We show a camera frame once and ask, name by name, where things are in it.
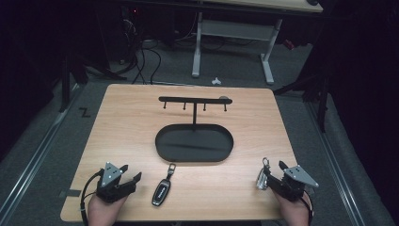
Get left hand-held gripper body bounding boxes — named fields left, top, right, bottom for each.
left=95, top=162, right=137, bottom=203

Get silver keys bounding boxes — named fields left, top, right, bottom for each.
left=255, top=156, right=271, bottom=191

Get metal floor rail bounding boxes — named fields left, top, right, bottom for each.
left=304, top=101, right=367, bottom=226
left=0, top=83, right=85, bottom=222

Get black key rack with tray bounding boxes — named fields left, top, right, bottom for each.
left=154, top=95, right=235, bottom=164

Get small red object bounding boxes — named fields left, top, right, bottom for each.
left=282, top=39, right=296, bottom=52

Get person's left hand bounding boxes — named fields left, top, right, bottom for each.
left=88, top=196, right=128, bottom=226

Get person's right hand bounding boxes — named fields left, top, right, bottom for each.
left=273, top=190, right=312, bottom=226

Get black floor cables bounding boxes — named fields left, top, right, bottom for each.
left=120, top=12, right=163, bottom=85

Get white-legged desk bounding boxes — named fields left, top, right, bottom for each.
left=191, top=0, right=324, bottom=86

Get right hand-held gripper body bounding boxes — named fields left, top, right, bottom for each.
left=265, top=165, right=320, bottom=202

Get hand-held gripper cable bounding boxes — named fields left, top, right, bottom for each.
left=79, top=170, right=104, bottom=226
left=300, top=187, right=315, bottom=226

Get left hand-held gripper cable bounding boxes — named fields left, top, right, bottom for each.
left=79, top=170, right=104, bottom=226

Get black metal stand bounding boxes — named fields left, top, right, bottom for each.
left=58, top=51, right=128, bottom=114
left=272, top=73, right=331, bottom=134

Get right hand-held gripper cable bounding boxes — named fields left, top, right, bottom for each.
left=300, top=187, right=315, bottom=226

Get black car key fob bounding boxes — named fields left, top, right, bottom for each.
left=152, top=163, right=177, bottom=207

